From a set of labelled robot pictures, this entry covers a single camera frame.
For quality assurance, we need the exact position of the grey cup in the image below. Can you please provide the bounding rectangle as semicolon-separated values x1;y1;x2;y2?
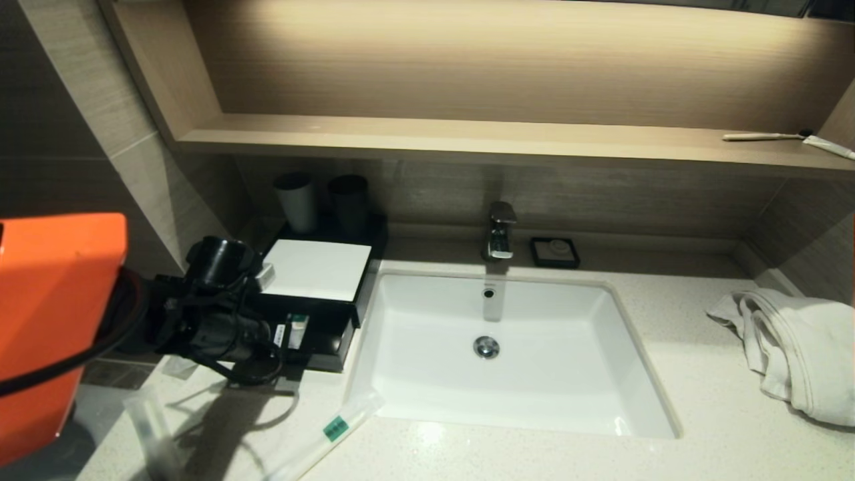
275;172;319;234

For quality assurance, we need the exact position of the white toothpaste tube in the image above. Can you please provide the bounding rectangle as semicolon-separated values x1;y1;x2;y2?
802;134;855;161

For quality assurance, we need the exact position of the translucent packet with dark comb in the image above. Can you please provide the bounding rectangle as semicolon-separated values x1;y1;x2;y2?
124;391;186;481

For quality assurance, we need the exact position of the long packet with green label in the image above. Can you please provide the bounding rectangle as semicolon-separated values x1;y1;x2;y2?
261;391;387;481

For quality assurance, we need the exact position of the black cup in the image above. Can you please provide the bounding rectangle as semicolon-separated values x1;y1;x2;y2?
329;175;371;234

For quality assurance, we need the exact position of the black square soap dish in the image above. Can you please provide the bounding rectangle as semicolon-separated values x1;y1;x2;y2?
530;237;580;269

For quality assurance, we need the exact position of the black amenity drawer box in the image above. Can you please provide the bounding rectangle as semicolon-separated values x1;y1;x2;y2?
257;215;389;328

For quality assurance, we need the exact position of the wooden wall shelf niche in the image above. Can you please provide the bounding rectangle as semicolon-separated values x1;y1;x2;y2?
100;0;855;180

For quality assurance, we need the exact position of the white square pad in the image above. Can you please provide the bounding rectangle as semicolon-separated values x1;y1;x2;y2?
262;239;373;303

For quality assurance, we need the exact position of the small crinkled clear sachet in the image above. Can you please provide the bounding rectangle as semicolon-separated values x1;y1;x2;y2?
164;357;201;381

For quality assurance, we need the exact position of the white crumpled towel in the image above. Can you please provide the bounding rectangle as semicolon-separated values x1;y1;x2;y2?
705;289;855;427

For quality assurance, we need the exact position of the chrome faucet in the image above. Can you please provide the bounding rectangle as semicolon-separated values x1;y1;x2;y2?
482;201;518;261

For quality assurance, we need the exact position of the beige toothbrush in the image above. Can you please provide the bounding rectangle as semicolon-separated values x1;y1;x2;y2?
721;130;812;142

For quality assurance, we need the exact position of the white rectangular sink basin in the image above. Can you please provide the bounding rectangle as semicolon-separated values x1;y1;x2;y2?
344;269;682;440

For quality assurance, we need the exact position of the thin black camera cable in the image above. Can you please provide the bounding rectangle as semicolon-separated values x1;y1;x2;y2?
200;334;285;387

